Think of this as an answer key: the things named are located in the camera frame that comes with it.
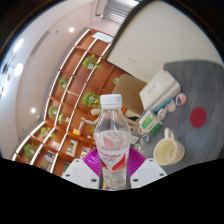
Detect clear plastic water bottle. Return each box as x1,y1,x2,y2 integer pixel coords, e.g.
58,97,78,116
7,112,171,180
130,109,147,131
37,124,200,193
93,93,131,191

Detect flat round red coaster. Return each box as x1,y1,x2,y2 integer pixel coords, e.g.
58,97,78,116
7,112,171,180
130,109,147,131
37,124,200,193
189,106,208,129

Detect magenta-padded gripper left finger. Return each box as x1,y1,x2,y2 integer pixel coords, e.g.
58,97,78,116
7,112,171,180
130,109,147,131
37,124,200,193
62,147,103,190

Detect stack of white books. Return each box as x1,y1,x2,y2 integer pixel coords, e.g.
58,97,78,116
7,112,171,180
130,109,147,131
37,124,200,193
138,68,182,112

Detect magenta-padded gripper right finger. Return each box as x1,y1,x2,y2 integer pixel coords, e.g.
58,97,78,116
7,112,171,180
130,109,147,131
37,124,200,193
126,147,167,190

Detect cream ceramic mug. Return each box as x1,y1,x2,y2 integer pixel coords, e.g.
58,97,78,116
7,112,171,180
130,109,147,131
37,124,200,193
152,127,186,167

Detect ceiling lights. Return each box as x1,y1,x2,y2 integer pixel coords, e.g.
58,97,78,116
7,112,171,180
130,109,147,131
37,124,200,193
1,25,76,115

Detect wooden shelf unit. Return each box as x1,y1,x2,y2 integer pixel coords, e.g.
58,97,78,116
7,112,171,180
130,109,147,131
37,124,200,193
11,27,127,178

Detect tan upholstered chair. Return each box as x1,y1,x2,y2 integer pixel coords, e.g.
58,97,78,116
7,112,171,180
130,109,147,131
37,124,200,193
111,73,148,116

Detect blue and orange round badge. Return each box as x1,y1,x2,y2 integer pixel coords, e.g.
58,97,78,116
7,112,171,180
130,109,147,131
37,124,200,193
175,92,188,108

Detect green and white box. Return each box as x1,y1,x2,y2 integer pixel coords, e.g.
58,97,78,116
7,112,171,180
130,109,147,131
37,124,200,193
137,109,164,136

